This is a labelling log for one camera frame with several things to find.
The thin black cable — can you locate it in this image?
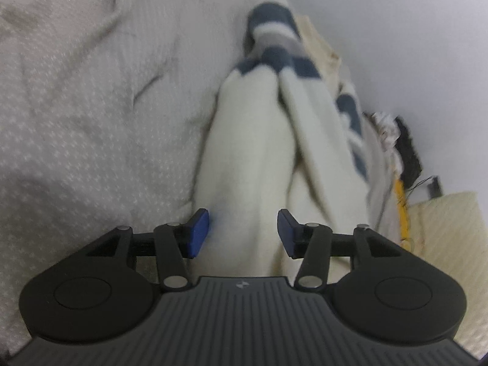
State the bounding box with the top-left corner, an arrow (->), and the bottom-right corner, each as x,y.
405,177 -> 435,199

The black wall charger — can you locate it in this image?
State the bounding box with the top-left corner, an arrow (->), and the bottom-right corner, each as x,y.
427,175 -> 443,199

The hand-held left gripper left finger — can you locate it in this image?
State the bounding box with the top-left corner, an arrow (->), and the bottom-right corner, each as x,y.
72,208 -> 210,291

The cream sweater with blue stripes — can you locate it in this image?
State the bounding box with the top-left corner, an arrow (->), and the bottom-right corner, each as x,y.
192,0 -> 386,279

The cream padded headboard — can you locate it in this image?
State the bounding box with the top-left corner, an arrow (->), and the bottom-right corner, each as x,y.
408,191 -> 488,359

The white crumpled cloth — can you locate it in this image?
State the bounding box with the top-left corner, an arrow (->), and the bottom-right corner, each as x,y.
362,111 -> 399,149

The black bag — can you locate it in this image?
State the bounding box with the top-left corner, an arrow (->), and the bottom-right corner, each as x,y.
393,116 -> 424,186

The grey bed blanket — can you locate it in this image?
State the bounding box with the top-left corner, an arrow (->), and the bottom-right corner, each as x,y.
0,0 -> 405,351

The yellow printed pillow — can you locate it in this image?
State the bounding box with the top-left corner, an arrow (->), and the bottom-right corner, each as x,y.
394,177 -> 414,253

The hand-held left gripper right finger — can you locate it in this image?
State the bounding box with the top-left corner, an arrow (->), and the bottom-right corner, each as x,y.
277,208 -> 416,291

